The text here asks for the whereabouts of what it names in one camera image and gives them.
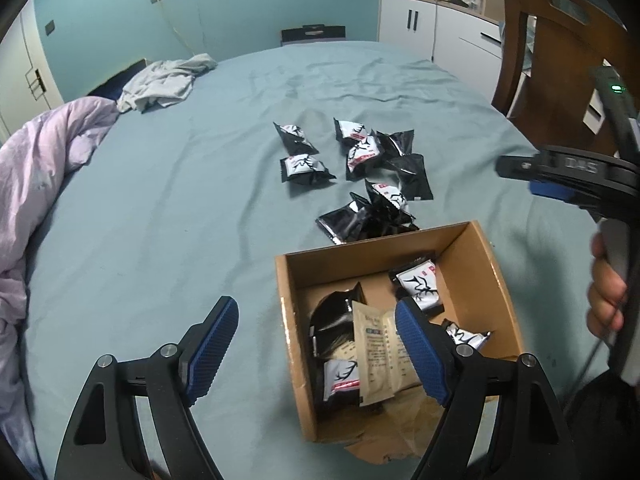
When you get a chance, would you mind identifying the black bag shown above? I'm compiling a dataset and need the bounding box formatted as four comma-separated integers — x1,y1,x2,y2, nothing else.
280,24,347,47

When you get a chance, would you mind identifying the brown wooden chair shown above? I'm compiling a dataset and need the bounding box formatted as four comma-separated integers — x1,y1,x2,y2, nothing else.
492,0,632,162

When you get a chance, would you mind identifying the person's right hand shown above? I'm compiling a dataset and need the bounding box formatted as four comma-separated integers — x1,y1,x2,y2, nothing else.
586,232,629,337

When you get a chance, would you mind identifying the crumpled grey cloth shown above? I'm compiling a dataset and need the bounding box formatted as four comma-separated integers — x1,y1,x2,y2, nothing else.
116,53,219,114

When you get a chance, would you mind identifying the thin grey gripper cable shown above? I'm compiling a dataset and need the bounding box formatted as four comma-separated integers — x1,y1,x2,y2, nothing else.
564,334,603,413

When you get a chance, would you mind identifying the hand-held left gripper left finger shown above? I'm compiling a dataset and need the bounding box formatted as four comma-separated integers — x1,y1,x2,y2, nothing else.
52,296,239,480

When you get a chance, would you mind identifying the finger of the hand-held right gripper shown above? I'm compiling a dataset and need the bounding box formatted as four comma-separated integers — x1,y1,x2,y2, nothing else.
529,180,577,204
495,154,543,180

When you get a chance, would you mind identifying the cardboard box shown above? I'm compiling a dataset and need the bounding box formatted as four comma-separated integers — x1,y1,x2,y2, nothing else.
274,220,527,444

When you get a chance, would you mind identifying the pile of black snack packets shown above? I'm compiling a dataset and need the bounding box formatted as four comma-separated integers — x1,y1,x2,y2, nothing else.
272,118,434,246

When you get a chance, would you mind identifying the pink duvet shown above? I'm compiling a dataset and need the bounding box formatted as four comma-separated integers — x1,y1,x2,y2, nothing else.
0,97,122,480

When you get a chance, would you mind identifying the thin hanging cable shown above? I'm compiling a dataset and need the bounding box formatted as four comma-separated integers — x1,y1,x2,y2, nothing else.
159,0,209,59

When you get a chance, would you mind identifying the dark blue pillow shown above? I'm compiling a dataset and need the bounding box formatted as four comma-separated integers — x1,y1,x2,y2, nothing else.
86,58,149,99

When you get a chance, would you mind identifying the white cabinet with black handles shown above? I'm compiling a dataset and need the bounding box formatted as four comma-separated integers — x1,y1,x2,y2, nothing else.
377,0,507,92

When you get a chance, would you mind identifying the black antler print packet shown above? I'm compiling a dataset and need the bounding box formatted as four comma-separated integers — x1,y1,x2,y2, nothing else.
307,282,369,361
441,318,495,354
389,254,446,317
321,357,362,404

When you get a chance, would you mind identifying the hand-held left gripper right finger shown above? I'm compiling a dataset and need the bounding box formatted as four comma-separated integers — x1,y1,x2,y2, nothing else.
395,297,583,480

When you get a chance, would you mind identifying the bed with teal sheet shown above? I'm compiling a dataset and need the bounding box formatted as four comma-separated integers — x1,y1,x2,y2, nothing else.
22,40,608,480

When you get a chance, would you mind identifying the cream wardrobe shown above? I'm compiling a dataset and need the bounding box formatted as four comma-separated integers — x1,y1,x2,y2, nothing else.
0,0,67,137

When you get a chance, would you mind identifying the person's dark clothing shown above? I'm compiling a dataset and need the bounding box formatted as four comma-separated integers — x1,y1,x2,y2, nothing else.
564,367,640,480

